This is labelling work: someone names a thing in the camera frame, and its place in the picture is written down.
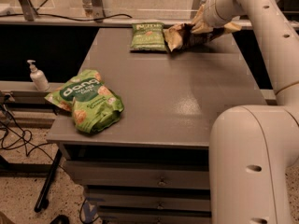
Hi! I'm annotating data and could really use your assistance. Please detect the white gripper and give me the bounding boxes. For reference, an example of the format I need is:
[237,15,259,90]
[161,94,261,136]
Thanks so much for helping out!
[191,0,245,35]

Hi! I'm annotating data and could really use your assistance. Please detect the brown and cream chip bag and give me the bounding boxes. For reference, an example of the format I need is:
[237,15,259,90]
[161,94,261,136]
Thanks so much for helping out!
[163,20,243,53]

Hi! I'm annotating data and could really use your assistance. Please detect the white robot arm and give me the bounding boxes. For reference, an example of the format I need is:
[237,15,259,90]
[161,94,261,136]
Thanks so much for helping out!
[195,0,299,224]

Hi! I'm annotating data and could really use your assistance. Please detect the green jalapeno chip bag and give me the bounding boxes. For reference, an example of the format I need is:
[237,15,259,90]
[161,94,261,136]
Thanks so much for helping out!
[130,22,166,52]

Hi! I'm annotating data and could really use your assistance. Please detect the green dang chips bag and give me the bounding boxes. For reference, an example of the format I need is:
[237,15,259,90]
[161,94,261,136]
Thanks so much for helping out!
[45,69,124,133]

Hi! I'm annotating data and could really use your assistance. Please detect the grey drawer cabinet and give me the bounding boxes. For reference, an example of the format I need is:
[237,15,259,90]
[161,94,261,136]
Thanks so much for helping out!
[48,28,264,224]

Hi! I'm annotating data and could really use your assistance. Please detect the white pump dispenser bottle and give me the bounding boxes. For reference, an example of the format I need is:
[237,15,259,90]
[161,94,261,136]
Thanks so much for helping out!
[27,60,50,91]

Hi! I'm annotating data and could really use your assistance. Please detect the top drawer with knob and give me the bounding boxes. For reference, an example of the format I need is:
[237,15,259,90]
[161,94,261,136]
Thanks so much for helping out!
[64,161,209,189]

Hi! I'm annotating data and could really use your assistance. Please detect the drawer with knob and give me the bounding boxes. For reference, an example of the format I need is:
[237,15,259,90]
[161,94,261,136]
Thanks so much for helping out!
[84,189,210,212]
[64,161,209,189]

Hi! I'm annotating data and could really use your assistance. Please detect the middle drawer with knob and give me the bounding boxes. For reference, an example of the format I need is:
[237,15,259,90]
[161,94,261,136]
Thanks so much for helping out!
[84,189,210,212]

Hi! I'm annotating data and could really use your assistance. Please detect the black metal stand leg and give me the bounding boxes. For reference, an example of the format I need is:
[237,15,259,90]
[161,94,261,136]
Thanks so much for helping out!
[34,150,62,213]

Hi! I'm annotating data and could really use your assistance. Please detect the black cable on ledge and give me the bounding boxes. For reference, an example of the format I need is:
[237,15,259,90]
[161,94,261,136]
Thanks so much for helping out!
[0,12,134,22]

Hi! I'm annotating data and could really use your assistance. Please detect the black floor cables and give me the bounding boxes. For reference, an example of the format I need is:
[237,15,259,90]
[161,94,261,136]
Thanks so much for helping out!
[0,91,64,173]

